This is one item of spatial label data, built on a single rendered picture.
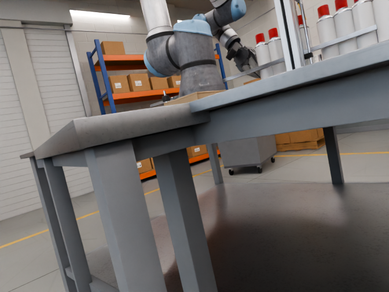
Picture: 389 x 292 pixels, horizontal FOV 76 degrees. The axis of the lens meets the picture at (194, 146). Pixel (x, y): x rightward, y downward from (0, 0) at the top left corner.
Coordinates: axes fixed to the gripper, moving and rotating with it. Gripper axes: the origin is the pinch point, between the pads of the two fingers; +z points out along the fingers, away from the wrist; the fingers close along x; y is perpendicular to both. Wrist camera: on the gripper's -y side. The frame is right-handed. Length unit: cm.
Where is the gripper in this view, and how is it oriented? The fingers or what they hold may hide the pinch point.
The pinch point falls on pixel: (257, 75)
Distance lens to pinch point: 108.6
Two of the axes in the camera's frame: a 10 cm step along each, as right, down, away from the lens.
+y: 6.5, -2.0, 7.3
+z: 5.5, 7.9, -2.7
